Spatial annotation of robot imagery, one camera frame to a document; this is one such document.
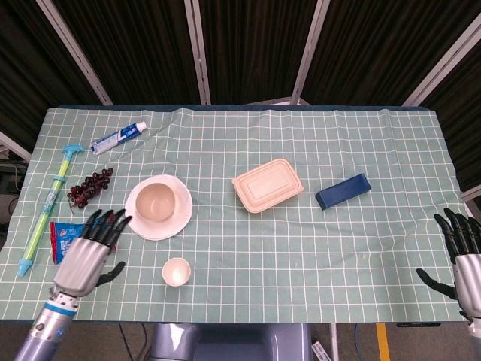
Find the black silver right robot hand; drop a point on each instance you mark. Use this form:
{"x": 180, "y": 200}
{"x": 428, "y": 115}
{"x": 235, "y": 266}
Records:
{"x": 467, "y": 274}

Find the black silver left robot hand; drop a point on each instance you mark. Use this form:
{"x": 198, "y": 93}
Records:
{"x": 80, "y": 265}

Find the small white cup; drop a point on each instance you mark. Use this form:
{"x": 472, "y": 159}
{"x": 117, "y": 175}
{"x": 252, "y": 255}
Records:
{"x": 176, "y": 271}

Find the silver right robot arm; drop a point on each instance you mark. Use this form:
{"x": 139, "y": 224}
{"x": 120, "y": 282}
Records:
{"x": 474, "y": 326}

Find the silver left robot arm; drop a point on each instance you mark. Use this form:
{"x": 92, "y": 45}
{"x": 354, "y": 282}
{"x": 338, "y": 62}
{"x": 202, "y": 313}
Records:
{"x": 47, "y": 329}

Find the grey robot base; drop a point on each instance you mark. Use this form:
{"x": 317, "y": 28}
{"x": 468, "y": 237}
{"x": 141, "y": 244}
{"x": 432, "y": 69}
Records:
{"x": 233, "y": 344}

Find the beige bowl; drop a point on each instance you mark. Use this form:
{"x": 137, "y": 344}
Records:
{"x": 155, "y": 202}

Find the green checkered tablecloth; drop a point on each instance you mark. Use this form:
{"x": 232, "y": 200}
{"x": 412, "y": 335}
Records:
{"x": 263, "y": 270}

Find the blue red snack bag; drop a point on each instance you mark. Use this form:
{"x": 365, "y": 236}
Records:
{"x": 62, "y": 240}

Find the green blue water pump toy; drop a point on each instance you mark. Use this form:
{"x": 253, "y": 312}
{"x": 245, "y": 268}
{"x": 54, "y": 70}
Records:
{"x": 50, "y": 197}

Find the dark red grape bunch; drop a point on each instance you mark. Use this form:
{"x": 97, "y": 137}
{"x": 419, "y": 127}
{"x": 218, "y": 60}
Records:
{"x": 88, "y": 188}

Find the white paper plate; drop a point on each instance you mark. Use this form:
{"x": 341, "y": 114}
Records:
{"x": 176, "y": 225}

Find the yellow floor tape strip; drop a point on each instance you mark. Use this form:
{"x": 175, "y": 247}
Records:
{"x": 382, "y": 342}

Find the blue white toothpaste tube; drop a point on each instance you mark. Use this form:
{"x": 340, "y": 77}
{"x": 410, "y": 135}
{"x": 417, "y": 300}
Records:
{"x": 116, "y": 138}

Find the dark blue rectangular box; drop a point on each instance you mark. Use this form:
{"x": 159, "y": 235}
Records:
{"x": 343, "y": 192}

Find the white table leg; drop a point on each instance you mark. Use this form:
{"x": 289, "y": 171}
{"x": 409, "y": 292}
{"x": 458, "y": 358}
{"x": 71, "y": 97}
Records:
{"x": 333, "y": 340}

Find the beige lidded takeout container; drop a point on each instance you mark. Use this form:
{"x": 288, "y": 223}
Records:
{"x": 267, "y": 186}

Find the white partition frame post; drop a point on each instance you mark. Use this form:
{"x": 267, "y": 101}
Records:
{"x": 310, "y": 56}
{"x": 198, "y": 56}
{"x": 77, "y": 56}
{"x": 443, "y": 60}

